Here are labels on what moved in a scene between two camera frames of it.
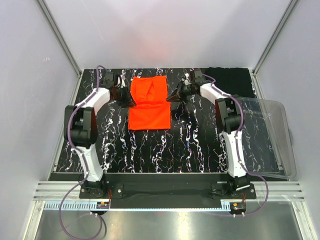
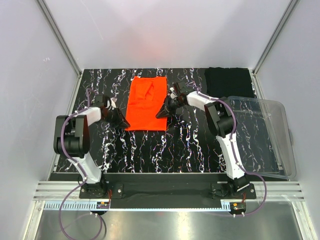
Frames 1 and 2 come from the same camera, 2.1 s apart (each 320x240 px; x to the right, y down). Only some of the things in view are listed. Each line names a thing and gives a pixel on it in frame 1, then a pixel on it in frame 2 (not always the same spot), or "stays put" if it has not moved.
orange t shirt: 152,110 stays put
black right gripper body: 185,91 → 174,104
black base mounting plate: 163,190 stays put
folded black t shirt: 233,81 stays put
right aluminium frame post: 291,7 stays put
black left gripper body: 121,94 → 114,117
